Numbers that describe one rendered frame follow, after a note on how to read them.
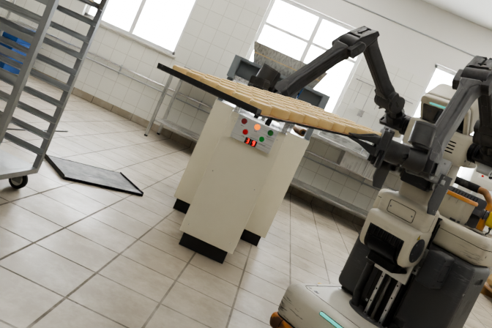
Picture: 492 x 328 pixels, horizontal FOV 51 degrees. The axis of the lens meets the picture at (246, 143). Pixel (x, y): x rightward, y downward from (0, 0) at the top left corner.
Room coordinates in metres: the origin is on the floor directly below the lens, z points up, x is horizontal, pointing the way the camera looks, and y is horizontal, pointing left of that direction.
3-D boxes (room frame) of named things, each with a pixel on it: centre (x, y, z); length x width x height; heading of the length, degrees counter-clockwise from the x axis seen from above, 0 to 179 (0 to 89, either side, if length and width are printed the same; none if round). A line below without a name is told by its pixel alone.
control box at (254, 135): (2.87, -0.02, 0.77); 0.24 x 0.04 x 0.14; 88
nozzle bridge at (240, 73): (3.74, -0.04, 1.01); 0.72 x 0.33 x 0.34; 88
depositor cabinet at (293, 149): (4.22, -0.06, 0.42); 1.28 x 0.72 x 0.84; 178
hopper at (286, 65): (3.74, -0.04, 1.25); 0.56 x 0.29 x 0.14; 88
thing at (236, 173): (3.23, -0.03, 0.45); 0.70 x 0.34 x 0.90; 178
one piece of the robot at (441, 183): (2.05, -0.66, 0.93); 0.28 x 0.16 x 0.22; 47
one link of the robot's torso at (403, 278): (2.10, -0.79, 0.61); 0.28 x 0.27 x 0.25; 47
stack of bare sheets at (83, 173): (3.50, 0.87, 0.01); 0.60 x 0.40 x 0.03; 133
